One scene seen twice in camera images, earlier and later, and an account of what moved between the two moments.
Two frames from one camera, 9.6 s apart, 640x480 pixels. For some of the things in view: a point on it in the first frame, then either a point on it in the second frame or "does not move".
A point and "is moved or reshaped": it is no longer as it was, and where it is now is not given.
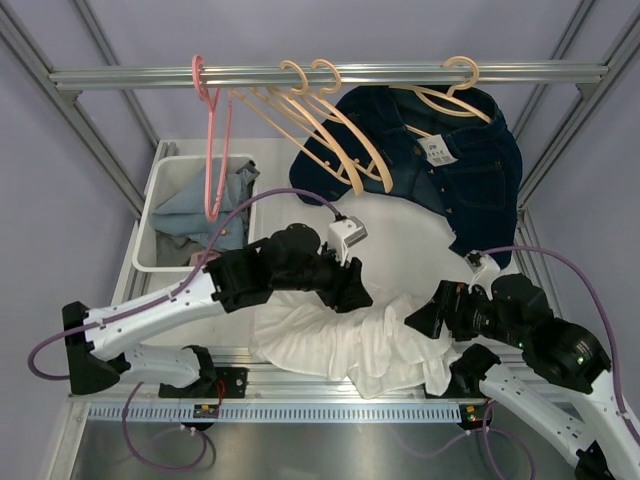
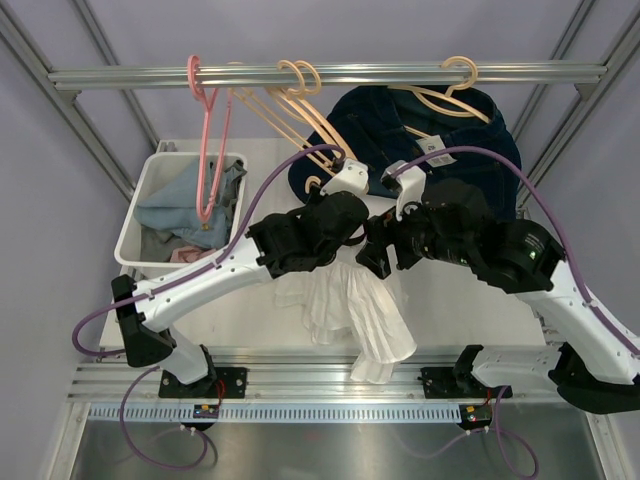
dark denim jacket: (445, 147) does not move
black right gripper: (453, 296) -> (382, 231)
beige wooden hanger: (341, 118) -> (289, 98)
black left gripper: (347, 292) -> (317, 201)
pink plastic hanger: (211, 210) is moved or reshaped
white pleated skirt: (365, 347) is moved or reshaped
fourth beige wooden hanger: (450, 93) does not move
